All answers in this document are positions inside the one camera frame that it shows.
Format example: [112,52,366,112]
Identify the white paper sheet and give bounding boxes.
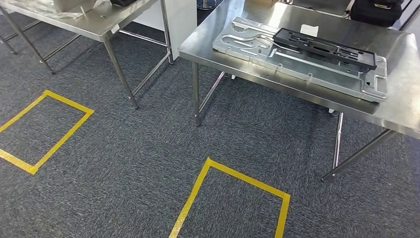
[299,24,319,37]

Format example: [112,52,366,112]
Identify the yellow floor tape square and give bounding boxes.
[169,157,291,238]

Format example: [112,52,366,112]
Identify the stainless steel side table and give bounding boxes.
[0,0,174,110]

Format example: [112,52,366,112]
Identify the black carrying case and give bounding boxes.
[350,0,404,28]

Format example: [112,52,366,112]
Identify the metal tripod legs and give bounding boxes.
[398,2,420,32]

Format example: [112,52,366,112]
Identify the clear plastic wrapped box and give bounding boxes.
[0,0,110,19]

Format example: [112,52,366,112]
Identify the chrome stanchion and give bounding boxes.
[196,0,220,10]

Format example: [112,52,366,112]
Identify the black flat device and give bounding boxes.
[109,0,139,7]

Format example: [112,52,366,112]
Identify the stainless steel workbench table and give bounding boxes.
[178,0,420,182]

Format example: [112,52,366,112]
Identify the stamped metal panel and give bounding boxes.
[212,16,388,103]

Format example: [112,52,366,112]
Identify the black plastic plate frame part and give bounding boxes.
[273,27,377,73]

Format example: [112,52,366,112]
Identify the white cabinet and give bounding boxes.
[133,0,198,61]

